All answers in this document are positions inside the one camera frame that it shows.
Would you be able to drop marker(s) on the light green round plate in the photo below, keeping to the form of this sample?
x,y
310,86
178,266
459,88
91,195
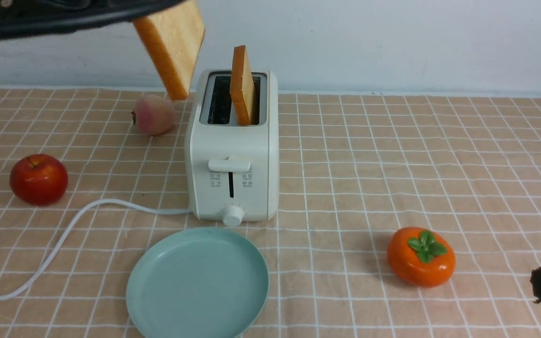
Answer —
x,y
203,282

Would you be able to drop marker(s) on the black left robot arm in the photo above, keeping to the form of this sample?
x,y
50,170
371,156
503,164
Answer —
x,y
29,18

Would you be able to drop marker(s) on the peach checkered tablecloth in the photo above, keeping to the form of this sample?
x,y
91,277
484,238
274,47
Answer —
x,y
353,170

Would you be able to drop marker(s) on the orange persimmon with green leaves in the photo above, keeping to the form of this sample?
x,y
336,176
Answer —
x,y
420,257

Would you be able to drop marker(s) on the red apple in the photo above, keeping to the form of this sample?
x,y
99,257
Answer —
x,y
39,180

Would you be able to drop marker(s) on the toast slice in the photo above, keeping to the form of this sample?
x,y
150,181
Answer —
x,y
242,86
173,40

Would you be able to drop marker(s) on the pink peach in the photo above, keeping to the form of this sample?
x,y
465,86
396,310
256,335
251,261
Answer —
x,y
153,115

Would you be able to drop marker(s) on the white two-slot toaster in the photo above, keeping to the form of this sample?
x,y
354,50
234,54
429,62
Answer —
x,y
232,171

